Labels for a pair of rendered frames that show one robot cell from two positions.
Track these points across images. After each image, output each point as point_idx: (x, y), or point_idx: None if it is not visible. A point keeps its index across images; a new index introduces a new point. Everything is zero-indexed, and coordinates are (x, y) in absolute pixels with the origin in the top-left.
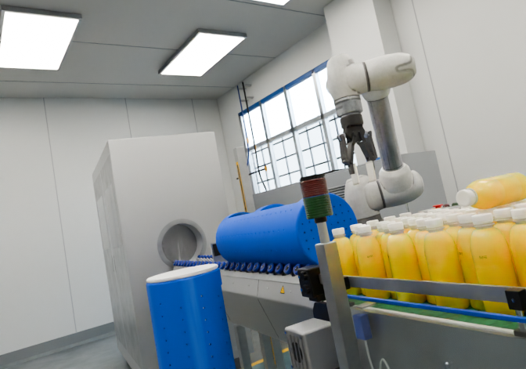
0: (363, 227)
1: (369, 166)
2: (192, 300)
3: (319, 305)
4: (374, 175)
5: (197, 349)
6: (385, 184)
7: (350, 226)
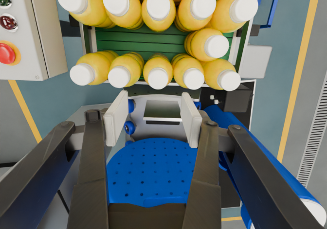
0: None
1: (118, 117)
2: (287, 178)
3: None
4: (123, 94)
5: (264, 151)
6: None
7: (203, 83)
